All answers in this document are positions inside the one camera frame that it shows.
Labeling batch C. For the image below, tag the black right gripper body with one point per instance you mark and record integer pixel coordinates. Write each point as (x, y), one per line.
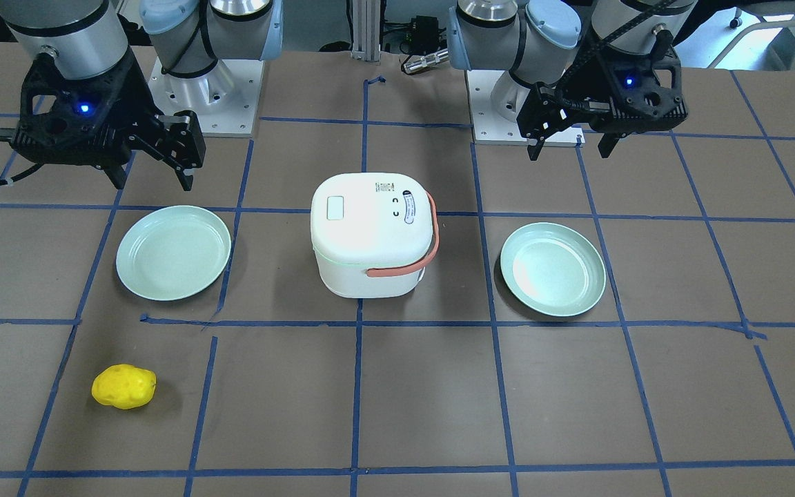
(136, 105)

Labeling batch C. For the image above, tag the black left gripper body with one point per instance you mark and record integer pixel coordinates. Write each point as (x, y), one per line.
(582, 88)

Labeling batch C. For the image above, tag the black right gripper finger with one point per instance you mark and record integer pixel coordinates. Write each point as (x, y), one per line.
(117, 174)
(186, 177)

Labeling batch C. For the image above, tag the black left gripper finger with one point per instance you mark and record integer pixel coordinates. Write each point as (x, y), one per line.
(607, 144)
(534, 146)

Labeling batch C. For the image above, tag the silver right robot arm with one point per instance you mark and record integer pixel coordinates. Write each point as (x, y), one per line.
(193, 40)

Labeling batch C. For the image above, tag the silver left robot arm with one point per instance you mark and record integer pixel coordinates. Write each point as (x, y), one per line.
(539, 40)

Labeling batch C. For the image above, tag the white rice cooker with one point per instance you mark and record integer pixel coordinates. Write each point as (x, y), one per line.
(373, 234)

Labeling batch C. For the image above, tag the mint green plate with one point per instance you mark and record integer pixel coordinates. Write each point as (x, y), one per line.
(553, 269)
(173, 253)

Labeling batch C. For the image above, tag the silver cylindrical connector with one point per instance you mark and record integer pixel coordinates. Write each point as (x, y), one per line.
(415, 64)

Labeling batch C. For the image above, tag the black electronics box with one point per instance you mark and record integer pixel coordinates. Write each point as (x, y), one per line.
(423, 36)

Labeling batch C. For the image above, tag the yellow toy potato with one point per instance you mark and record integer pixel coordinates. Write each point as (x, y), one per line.
(124, 386)

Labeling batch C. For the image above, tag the aluminium frame post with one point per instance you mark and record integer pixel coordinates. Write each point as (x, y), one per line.
(366, 30)

